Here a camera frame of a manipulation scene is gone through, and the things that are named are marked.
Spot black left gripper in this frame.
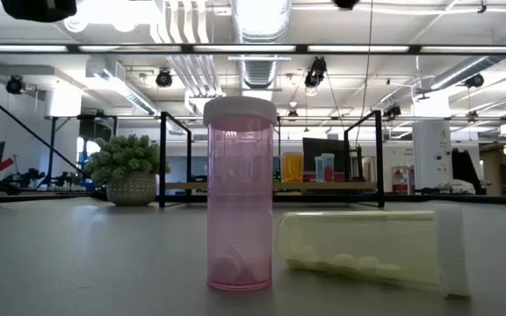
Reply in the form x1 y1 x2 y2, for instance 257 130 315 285
0 0 78 24

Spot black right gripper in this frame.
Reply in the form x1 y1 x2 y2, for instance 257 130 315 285
331 0 362 11

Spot blue bottle with red pills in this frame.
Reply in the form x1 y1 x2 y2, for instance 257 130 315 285
322 152 336 183

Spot orange pill bottle white cap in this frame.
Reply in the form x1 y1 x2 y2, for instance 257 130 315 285
280 151 305 183

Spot tall pink pill bottle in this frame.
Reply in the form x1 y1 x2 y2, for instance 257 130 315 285
203 95 278 292

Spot pale green pill bottle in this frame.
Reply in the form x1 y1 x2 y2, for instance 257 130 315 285
277 204 472 298

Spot overhead LED light bar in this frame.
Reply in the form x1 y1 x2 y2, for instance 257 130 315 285
0 42 506 57

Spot black background metal stand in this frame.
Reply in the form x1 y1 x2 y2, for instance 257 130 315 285
44 114 118 185

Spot black monitor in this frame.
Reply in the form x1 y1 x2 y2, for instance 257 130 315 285
302 137 351 175

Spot white square column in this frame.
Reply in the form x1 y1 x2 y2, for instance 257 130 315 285
412 118 452 190

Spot red storage box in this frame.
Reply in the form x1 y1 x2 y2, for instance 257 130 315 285
303 172 351 183

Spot green plant in patterned pot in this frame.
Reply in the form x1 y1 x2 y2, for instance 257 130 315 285
84 133 170 207

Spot white rack red bins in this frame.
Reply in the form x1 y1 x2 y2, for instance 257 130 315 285
391 164 416 194

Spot white crumpled cloth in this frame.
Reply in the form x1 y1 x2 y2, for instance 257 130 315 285
437 178 476 195

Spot gray table mat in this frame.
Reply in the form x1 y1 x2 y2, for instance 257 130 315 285
0 197 506 316

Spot silver ribbed ventilation duct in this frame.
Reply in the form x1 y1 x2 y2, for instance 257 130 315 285
230 0 293 91

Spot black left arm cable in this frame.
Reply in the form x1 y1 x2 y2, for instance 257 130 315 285
0 82 90 179

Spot wooden shelf black metal frame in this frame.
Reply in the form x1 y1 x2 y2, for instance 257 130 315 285
159 109 386 210

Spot black aluminium rig frame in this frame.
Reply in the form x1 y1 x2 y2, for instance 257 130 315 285
0 190 506 207

